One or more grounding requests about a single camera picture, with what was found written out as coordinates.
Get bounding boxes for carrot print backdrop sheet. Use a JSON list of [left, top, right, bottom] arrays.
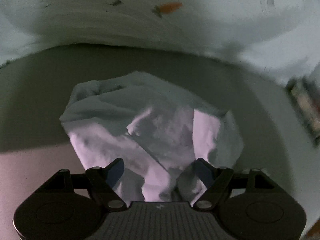
[[1, 0, 319, 84]]

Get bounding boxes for light blue t-shirt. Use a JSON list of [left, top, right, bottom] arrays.
[[60, 72, 244, 203]]

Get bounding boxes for stack of folded clothes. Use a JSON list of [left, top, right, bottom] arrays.
[[285, 65, 319, 147]]

